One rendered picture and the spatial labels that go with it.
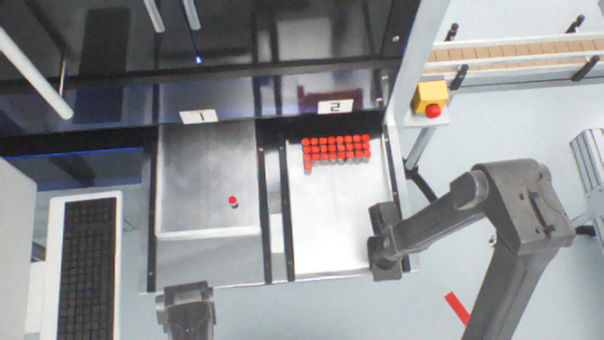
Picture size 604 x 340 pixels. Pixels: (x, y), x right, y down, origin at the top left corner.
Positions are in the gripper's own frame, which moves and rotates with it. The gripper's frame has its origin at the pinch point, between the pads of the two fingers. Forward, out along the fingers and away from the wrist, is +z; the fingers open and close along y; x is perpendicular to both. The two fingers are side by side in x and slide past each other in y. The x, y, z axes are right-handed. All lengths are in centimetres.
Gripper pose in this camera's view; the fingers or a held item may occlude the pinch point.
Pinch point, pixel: (378, 264)
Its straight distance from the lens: 128.6
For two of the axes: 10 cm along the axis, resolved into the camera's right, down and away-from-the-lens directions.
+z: -0.1, 3.6, 9.3
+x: -10.0, 0.7, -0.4
